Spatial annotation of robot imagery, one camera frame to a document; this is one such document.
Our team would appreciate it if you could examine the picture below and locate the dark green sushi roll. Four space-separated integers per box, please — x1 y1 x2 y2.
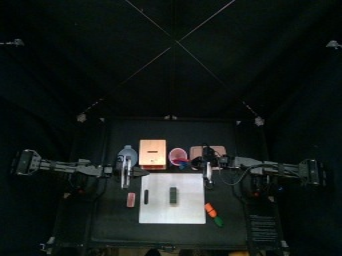
168 186 179 205

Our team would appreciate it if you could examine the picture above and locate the pink plastic cup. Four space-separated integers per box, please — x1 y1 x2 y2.
168 147 189 168

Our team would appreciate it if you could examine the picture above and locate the orange wooden box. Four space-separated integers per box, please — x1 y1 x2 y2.
137 139 168 171

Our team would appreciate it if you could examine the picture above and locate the grey blue round plate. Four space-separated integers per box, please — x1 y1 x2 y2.
116 144 139 165

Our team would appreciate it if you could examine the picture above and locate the red rectangular toy piece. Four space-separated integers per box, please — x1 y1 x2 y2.
125 192 136 209

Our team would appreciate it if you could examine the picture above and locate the orange toy carrot green top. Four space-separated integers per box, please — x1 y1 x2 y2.
203 202 224 228

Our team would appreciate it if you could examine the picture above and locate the white cutting board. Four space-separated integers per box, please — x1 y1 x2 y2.
137 172 207 225

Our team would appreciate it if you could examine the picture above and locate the black label with white text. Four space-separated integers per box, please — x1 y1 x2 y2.
247 213 280 248

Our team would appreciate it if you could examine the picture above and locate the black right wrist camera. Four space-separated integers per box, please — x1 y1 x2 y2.
201 145 219 160

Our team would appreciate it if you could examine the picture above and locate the silver table corner bracket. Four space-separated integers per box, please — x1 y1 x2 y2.
276 240 291 255
38 235 57 253

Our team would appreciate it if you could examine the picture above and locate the thin diagonal cord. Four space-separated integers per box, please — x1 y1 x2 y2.
123 0 259 118
81 0 236 116

